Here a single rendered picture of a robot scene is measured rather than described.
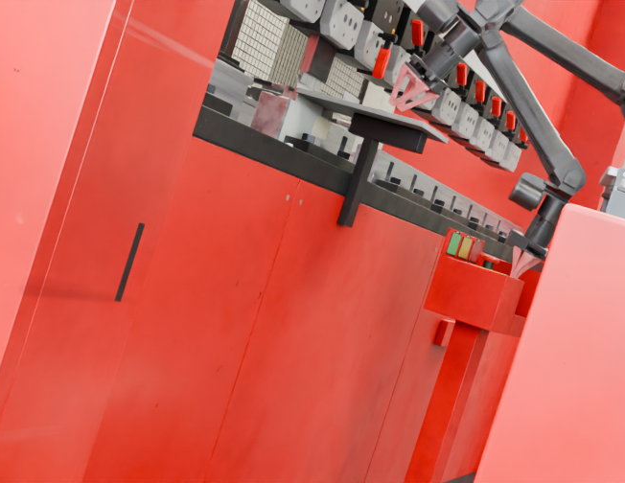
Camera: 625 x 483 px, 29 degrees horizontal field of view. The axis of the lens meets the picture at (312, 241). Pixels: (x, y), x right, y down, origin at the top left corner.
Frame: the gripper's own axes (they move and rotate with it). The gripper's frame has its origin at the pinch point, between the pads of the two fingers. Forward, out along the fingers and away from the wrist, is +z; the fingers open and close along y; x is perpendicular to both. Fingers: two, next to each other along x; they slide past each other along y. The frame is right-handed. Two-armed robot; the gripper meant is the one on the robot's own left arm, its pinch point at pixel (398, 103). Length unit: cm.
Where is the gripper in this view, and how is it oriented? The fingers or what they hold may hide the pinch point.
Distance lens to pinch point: 234.4
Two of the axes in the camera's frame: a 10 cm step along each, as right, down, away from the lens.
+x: 6.2, 7.2, -3.1
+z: -6.9, 6.9, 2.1
